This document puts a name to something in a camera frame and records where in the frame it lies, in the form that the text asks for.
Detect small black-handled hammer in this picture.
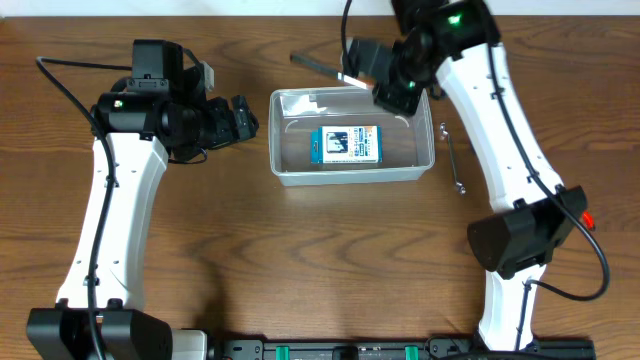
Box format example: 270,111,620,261
290,53,373,90

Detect white blue cardboard box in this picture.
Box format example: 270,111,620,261
310,125,383,164

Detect clear plastic container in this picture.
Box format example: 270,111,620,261
268,87,435,186

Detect small silver wrench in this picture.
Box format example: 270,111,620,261
439,122,466,195

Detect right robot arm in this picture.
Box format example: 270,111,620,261
341,1,587,354

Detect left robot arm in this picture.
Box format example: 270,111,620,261
26,39,259,359

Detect left black cable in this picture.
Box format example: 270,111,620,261
35,56,134,360

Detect black cable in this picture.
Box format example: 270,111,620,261
35,56,134,360
339,0,611,351

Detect red-handled pliers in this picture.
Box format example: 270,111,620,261
582,211,596,231

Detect right black cable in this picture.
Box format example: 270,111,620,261
339,0,611,351

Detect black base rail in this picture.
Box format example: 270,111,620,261
205,336,597,360

